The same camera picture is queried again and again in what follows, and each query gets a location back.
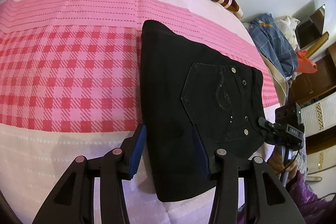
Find black pants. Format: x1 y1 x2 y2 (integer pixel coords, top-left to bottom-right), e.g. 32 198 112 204
140 20 265 202

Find person's right hand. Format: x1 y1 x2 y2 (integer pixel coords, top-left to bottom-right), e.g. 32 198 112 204
268 147 298 182

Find wooden dresser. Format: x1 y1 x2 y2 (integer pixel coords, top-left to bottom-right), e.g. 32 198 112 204
286 5 335 105

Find orange plastic bag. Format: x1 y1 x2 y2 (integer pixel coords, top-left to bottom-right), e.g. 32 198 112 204
295 50 317 74

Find blue plaid cloth pile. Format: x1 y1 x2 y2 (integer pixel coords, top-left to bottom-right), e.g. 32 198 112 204
248 13 298 78

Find white floral cloth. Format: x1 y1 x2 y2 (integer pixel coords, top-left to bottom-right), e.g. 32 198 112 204
276 16 301 50

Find pink checkered bed sheet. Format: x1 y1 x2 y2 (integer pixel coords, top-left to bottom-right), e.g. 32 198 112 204
1 0 279 223

